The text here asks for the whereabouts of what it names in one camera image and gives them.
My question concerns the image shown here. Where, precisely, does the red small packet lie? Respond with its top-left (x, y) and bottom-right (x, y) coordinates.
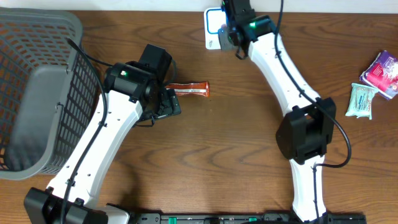
top-left (166, 82), bottom-right (210, 97)

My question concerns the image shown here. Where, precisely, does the green wet wipes packet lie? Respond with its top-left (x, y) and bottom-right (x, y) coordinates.
top-left (345, 83), bottom-right (378, 120)

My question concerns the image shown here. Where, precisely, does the purple red snack bag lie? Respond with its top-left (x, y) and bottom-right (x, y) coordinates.
top-left (359, 50), bottom-right (397, 100)

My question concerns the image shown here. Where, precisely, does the orange tissue packet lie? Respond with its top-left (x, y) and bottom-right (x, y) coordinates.
top-left (218, 24), bottom-right (235, 51)

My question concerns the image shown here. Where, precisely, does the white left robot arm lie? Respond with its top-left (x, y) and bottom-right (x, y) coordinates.
top-left (24, 61), bottom-right (181, 223)

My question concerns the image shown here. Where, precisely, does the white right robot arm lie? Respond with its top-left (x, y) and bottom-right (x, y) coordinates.
top-left (226, 16), bottom-right (336, 223)

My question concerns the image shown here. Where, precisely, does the grey plastic mesh basket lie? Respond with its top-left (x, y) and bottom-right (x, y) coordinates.
top-left (1, 8), bottom-right (98, 180)

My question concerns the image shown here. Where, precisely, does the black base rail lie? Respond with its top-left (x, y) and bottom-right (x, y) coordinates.
top-left (128, 212), bottom-right (367, 224)

